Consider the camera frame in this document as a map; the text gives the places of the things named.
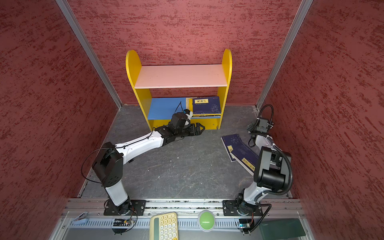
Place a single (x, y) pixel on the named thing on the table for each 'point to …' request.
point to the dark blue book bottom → (233, 143)
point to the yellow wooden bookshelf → (165, 90)
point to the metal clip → (81, 216)
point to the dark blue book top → (247, 158)
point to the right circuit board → (245, 223)
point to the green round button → (206, 220)
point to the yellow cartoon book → (189, 106)
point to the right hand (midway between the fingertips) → (251, 132)
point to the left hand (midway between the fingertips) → (200, 131)
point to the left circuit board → (122, 222)
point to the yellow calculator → (164, 226)
